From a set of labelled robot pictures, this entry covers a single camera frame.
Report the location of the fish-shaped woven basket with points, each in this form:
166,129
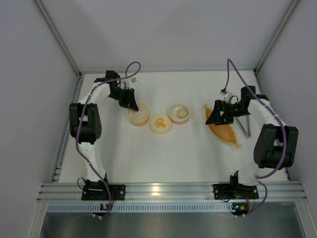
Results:
225,133

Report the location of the orange bowl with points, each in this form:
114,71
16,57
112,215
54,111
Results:
139,122

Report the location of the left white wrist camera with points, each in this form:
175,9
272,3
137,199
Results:
127,83

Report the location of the cream lid orange handle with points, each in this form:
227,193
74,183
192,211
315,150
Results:
160,124

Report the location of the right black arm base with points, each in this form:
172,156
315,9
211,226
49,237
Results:
227,191

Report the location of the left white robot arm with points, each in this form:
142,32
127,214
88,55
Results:
86,127

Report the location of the aluminium mounting rail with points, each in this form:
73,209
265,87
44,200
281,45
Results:
173,192

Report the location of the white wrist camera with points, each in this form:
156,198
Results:
127,83
227,95

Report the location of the cream lid pink handle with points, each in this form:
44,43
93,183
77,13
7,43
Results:
142,112

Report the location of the slotted cable duct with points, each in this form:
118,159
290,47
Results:
140,207

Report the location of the pink bowl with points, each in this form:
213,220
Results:
173,116

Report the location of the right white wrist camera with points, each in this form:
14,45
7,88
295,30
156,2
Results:
227,95

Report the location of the white round bun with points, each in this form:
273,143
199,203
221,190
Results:
182,113

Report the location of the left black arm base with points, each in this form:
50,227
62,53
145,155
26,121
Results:
97,192

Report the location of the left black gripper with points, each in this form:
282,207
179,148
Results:
126,94

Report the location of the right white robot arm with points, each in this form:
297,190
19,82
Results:
274,149

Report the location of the metal tongs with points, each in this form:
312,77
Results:
244,124

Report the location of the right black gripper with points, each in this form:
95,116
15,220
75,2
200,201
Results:
221,112

